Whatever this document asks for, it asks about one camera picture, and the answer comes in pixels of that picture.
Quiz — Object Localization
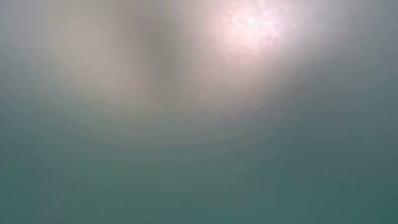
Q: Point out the teal translucent plastic tray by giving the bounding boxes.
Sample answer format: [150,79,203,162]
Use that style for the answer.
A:
[0,0,398,224]

